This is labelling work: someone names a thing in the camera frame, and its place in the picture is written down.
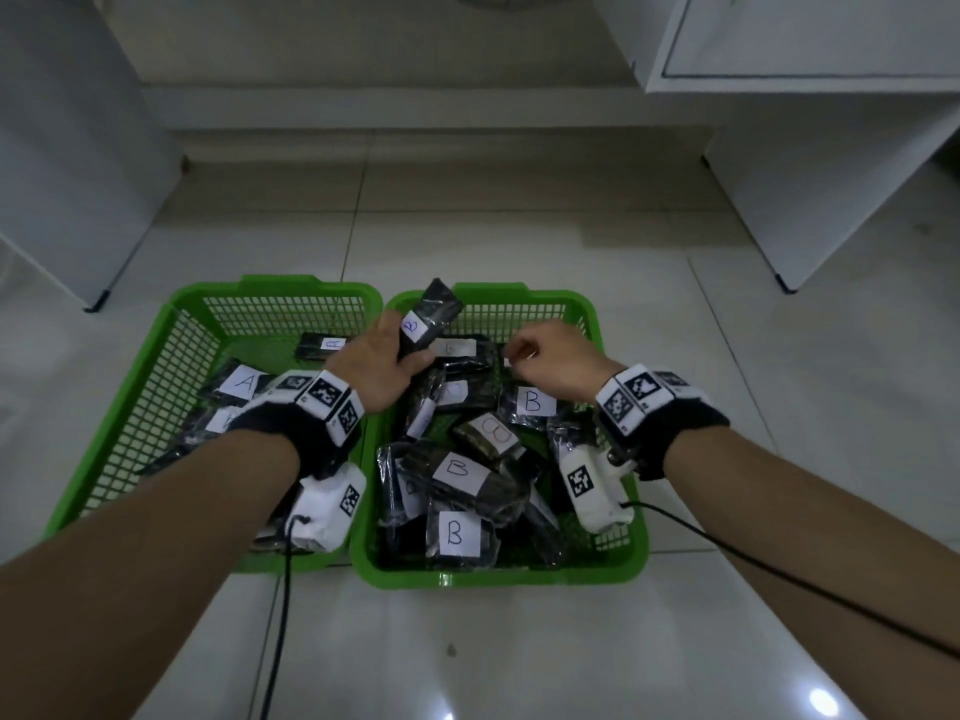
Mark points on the person's left thumb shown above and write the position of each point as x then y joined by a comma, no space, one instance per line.
417,365

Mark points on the black wrist band with markers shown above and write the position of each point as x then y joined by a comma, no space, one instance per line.
667,427
300,427

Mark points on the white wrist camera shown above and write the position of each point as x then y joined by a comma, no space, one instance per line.
330,509
592,491

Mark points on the person's left forearm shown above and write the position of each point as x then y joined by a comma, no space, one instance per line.
150,562

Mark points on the person's right forearm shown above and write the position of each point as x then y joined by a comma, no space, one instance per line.
817,539

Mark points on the person's right hand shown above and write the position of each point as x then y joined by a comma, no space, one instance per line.
566,363

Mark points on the person's right fingers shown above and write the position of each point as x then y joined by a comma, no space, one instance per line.
523,346

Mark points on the white desk cabinet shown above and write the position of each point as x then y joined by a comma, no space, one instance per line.
810,127

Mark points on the pile of black packets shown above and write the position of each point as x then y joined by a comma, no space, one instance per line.
465,479

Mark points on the person's left hand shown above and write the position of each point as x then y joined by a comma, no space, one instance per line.
371,374

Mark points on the black labelled plastic packet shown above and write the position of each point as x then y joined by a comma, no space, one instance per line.
214,423
315,346
241,383
439,307

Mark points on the green plastic mesh basket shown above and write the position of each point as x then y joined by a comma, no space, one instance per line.
592,547
187,344

